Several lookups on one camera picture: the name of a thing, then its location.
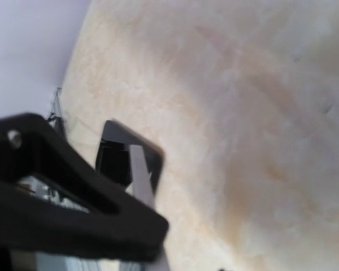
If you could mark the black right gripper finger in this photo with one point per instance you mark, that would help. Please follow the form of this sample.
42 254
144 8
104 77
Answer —
112 224

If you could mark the silver-edged black smartphone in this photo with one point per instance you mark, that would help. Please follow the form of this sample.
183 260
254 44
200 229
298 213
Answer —
142 190

